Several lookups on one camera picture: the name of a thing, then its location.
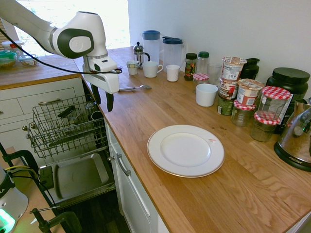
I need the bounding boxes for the clear glass tumbler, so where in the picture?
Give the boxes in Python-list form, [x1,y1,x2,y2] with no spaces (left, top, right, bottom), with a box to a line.
[207,63,223,86]

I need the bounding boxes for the dark spice jar black lid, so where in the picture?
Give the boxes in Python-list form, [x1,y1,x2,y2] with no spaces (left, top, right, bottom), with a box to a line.
[184,52,198,82]

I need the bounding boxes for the black C clamp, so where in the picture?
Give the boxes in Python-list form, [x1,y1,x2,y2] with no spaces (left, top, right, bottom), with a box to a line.
[30,205,83,233]
[0,142,40,186]

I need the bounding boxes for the black shaker bottle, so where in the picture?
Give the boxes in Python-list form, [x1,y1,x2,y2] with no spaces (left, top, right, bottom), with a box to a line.
[239,57,261,81]

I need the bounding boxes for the metal drawer handle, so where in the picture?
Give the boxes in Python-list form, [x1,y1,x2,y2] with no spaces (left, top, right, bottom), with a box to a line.
[38,98,63,106]
[116,153,132,177]

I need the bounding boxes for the white kitchen cabinet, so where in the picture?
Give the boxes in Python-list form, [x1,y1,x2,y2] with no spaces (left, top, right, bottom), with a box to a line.
[104,118,172,233]
[0,77,85,167]

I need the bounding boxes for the bright window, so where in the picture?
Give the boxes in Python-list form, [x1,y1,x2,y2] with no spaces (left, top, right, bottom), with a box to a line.
[14,0,131,57]

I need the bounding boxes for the food container green lid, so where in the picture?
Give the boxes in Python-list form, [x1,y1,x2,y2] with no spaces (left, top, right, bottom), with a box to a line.
[0,50,18,69]

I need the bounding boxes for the stacked yogurt pots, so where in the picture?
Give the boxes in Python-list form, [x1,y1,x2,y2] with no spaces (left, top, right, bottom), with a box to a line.
[236,78,265,106]

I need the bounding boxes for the small jar red checkered lid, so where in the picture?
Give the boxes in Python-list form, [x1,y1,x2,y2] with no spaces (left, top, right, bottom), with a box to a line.
[192,72,210,94]

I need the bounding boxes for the black flat square lid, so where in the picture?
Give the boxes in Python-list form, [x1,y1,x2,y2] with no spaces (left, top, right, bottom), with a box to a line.
[57,105,76,119]

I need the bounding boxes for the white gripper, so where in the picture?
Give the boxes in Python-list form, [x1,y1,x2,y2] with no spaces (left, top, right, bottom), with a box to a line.
[82,63,121,113]

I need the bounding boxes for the stainless steel electric kettle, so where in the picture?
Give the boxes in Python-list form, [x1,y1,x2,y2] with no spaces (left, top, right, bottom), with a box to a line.
[273,97,311,173]

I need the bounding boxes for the white ribbed cup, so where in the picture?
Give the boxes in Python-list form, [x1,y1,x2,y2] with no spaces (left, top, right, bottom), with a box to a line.
[166,64,181,83]

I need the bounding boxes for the glass jar red checkered lid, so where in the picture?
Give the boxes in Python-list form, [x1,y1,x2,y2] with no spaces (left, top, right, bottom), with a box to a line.
[249,111,281,143]
[230,99,257,128]
[257,86,292,120]

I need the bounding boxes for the wooden robot mounting table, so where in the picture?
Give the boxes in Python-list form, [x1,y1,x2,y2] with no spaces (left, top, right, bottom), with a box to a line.
[0,146,67,233]

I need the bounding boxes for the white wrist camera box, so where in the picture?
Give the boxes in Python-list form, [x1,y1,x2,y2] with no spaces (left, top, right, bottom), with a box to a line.
[87,56,118,73]

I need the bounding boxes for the white mug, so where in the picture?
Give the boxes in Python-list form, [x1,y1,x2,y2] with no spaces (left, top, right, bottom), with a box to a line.
[142,61,164,79]

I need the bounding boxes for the yellow cable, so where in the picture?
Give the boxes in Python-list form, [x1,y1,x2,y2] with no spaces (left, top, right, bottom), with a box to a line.
[4,165,40,181]

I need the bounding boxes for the large black protein tub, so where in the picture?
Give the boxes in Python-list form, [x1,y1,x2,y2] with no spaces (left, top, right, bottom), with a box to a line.
[265,67,311,135]

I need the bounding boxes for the jar with white lid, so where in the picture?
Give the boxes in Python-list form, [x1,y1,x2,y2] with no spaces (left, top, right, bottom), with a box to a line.
[1,40,25,52]

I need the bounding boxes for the clear spice jar green lid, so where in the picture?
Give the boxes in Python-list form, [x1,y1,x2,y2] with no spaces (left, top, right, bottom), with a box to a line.
[197,51,210,75]

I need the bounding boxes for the clear pitcher light blue lid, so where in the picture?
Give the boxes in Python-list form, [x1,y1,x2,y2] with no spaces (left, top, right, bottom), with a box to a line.
[142,30,161,65]

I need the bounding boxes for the red ice cream tub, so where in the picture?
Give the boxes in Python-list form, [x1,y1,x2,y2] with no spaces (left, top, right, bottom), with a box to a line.
[219,77,240,100]

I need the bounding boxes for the stainless steel dishwasher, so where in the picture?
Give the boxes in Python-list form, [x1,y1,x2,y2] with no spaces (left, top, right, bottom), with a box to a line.
[38,76,117,209]

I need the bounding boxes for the white ramekin bowl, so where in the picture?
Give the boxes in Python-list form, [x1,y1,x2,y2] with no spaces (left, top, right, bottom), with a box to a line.
[195,83,219,107]

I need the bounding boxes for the white ice cream tub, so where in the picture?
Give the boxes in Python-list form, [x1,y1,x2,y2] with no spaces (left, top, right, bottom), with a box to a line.
[222,56,248,82]

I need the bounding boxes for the wire dishwasher rack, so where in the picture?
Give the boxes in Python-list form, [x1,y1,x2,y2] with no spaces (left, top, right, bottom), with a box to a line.
[28,94,108,160]

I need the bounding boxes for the white plate with gold rim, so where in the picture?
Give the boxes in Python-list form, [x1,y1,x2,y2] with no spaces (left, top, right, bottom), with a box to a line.
[146,124,226,179]

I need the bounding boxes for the clear plastic food container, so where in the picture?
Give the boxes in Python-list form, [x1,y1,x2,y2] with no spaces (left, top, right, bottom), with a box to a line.
[19,54,39,67]

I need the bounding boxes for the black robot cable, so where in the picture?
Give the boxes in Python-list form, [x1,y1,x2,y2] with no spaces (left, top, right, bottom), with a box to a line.
[0,28,123,74]

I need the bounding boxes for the glass french press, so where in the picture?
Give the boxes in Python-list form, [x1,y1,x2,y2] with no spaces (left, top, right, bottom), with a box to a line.
[133,41,151,70]

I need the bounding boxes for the green can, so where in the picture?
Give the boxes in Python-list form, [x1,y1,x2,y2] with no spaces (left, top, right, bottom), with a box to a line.
[216,94,235,116]

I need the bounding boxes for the clear pitcher dark blue lid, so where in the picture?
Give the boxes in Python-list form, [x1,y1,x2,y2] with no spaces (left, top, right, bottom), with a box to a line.
[162,36,187,72]

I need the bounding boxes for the small patterned paper cup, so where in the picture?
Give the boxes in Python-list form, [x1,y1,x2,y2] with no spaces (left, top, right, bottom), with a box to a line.
[126,60,140,76]

